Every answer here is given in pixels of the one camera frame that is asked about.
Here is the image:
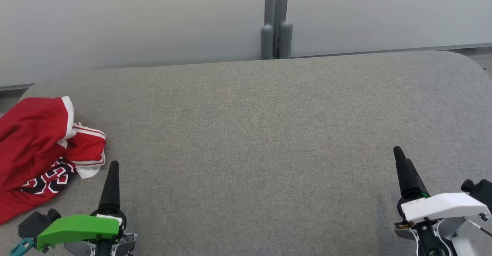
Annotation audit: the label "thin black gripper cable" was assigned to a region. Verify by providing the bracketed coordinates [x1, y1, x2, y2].
[464, 216, 492, 237]

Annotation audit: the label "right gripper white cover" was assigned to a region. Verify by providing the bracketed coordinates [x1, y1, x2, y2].
[393, 146, 492, 256]

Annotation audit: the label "red jersey with striped trim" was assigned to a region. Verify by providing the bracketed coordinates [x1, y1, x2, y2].
[0, 122, 107, 226]

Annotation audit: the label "grey fabric sofa seat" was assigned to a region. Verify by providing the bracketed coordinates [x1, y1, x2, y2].
[0, 50, 492, 256]

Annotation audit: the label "grey aluminium partition post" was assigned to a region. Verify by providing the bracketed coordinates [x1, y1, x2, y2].
[264, 0, 290, 58]

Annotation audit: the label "dark grey floor rail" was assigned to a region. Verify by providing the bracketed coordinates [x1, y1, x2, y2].
[0, 82, 36, 92]
[290, 42, 492, 59]

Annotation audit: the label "red shorts white side stripes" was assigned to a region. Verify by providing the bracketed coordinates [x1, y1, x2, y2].
[0, 96, 76, 195]

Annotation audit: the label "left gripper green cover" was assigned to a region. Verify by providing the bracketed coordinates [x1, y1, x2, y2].
[37, 160, 138, 256]

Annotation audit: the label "grey cylindrical post cap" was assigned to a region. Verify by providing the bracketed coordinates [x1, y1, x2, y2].
[261, 24, 274, 60]
[278, 20, 294, 59]

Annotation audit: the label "teal cable connector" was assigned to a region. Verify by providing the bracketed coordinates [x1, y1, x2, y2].
[9, 237, 36, 256]

